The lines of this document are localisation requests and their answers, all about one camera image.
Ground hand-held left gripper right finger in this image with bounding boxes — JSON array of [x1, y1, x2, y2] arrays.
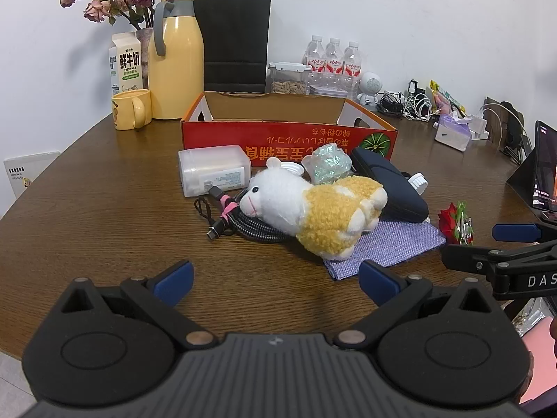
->
[[333, 260, 497, 351]]

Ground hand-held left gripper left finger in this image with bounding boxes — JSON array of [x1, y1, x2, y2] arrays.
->
[[60, 260, 219, 351]]

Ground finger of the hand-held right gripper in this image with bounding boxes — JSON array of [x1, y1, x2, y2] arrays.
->
[[441, 239, 557, 273], [492, 222, 557, 245]]

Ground red rose ornament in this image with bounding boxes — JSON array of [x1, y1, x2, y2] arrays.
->
[[437, 201, 475, 245]]

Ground purple woven pouch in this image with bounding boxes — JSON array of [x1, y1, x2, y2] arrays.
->
[[323, 218, 448, 280]]

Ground dark zip case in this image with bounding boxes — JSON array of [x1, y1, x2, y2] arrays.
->
[[350, 146, 429, 224]]

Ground white yellow plush sheep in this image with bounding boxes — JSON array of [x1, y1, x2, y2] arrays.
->
[[238, 159, 388, 261]]

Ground braided cable with pink tie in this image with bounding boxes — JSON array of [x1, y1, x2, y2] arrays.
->
[[194, 185, 297, 245]]

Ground clear plastic box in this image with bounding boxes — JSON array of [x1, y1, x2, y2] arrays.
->
[[178, 145, 252, 198]]

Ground iridescent plastic bag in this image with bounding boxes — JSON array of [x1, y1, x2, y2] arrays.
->
[[302, 145, 353, 186]]

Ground red cardboard box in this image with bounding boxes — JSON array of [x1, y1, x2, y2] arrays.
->
[[180, 91, 399, 165]]

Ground black tablet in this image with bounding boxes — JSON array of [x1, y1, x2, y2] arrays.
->
[[506, 119, 557, 223]]

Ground person's pinkish clothing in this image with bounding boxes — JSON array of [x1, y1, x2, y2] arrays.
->
[[520, 318, 557, 403]]

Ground white charger block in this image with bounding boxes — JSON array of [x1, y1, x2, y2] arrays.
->
[[468, 115, 491, 141]]

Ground brown wooden stand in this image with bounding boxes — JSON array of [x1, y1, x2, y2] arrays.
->
[[483, 96, 525, 145]]

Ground purple tissue pack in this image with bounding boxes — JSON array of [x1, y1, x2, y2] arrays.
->
[[435, 112, 473, 153]]

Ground colourful snack packet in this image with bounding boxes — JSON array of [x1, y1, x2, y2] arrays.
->
[[429, 79, 465, 116]]

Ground yellow mug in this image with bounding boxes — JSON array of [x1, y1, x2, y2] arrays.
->
[[111, 89, 152, 131]]

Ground white printed board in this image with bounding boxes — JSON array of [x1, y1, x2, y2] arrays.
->
[[3, 152, 62, 200]]

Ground white robot speaker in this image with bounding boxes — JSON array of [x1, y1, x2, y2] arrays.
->
[[357, 72, 384, 108]]

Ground white tin box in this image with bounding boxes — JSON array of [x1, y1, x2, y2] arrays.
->
[[310, 84, 350, 99]]

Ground yellow thermos jug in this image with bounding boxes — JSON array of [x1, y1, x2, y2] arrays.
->
[[148, 0, 204, 120]]

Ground clear water bottle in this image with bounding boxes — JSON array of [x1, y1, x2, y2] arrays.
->
[[343, 41, 363, 101], [303, 35, 325, 85], [324, 38, 345, 88]]

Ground clear seed container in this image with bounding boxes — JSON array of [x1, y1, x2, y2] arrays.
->
[[267, 62, 313, 95]]

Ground white milk carton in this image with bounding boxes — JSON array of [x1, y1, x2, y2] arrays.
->
[[109, 32, 144, 96]]

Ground pink vase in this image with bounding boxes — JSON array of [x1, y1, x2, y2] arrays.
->
[[136, 28, 154, 90]]

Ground black paper bag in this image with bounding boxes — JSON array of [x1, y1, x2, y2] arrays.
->
[[194, 0, 273, 93]]

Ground white cable tangle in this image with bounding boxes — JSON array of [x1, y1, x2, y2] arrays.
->
[[402, 91, 434, 121]]

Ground black cable tangle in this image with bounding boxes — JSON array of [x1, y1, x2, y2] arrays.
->
[[376, 91, 408, 117]]

